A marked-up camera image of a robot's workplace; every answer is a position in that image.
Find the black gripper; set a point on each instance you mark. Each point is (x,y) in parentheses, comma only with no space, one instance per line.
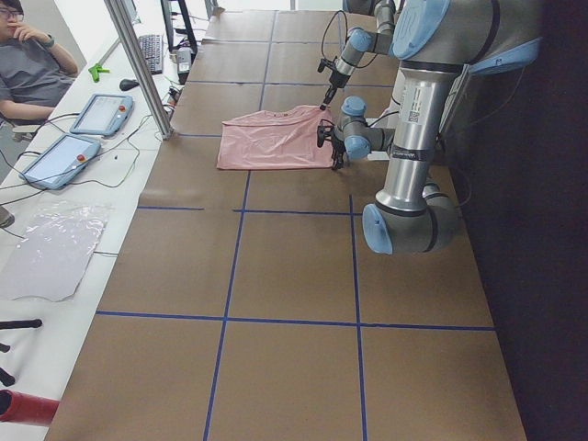
(336,148)
(333,81)

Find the pink Snoopy t-shirt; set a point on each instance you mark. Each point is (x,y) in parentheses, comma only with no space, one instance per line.
(268,140)

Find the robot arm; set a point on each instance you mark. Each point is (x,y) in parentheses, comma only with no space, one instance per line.
(435,41)
(359,41)

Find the black control box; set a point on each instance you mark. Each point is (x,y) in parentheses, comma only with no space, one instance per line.
(183,62)

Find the black keyboard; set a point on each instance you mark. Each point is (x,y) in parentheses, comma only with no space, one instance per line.
(152,50)

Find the black computer mouse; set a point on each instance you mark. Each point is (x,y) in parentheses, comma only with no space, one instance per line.
(127,84)

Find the upper teach pendant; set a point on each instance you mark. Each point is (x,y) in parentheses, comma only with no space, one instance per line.
(103,115)

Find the teach pendant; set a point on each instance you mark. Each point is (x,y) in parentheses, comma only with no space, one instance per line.
(61,162)
(103,115)

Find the green clamp tool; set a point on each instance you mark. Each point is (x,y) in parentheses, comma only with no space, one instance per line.
(96,70)

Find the lower teach pendant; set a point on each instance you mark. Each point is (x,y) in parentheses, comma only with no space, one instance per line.
(61,162)

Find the seated person grey shirt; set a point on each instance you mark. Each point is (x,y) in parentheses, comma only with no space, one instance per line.
(36,71)

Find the clear plastic bag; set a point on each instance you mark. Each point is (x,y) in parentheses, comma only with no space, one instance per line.
(51,259)

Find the red cylinder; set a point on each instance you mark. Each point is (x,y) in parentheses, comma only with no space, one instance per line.
(22,408)

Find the aluminium frame post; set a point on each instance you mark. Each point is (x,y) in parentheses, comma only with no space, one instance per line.
(122,23)

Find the black camera tripod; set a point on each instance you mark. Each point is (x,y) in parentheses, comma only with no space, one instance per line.
(8,379)

